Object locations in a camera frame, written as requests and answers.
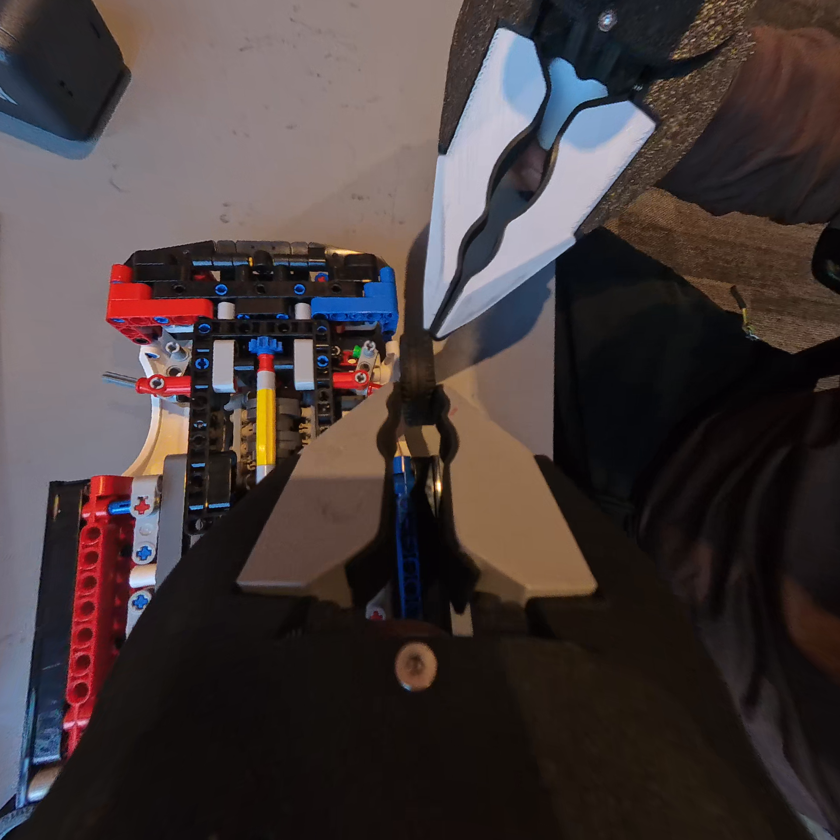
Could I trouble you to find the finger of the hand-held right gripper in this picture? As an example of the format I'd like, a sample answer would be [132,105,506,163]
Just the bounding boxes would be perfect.
[433,98,658,341]
[422,28,551,332]

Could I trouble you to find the brick-built toy race car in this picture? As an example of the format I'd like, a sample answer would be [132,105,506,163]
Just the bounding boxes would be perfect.
[16,239,455,809]

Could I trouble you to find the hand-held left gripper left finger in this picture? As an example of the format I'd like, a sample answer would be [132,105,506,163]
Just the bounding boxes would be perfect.
[236,386,403,595]

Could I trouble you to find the person's right hand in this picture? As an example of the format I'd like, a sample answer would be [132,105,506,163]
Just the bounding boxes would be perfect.
[512,140,554,198]

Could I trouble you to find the grey desk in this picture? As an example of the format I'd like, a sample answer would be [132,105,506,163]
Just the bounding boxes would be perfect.
[0,0,559,808]

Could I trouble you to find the black toy tyre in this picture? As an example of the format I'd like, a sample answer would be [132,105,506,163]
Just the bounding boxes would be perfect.
[399,331,438,426]

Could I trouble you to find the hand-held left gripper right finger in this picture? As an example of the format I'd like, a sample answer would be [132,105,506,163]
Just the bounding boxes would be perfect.
[434,384,599,599]

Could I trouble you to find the dark grey case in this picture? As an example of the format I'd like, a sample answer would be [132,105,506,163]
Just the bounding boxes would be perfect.
[0,0,132,160]

